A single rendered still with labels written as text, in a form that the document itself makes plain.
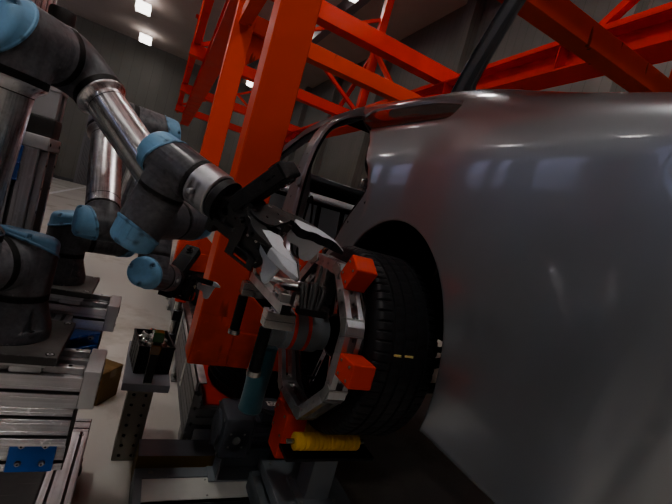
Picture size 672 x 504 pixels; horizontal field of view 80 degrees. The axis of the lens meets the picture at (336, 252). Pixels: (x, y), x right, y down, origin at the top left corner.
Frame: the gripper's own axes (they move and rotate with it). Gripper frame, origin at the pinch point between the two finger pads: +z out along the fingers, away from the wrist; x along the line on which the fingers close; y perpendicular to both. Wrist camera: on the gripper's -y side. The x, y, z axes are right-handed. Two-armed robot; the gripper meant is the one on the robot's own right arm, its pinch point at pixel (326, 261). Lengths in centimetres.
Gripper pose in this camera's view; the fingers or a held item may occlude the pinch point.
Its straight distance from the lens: 57.7
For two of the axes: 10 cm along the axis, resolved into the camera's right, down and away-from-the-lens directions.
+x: -4.0, 2.3, -8.9
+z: 7.9, 5.8, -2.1
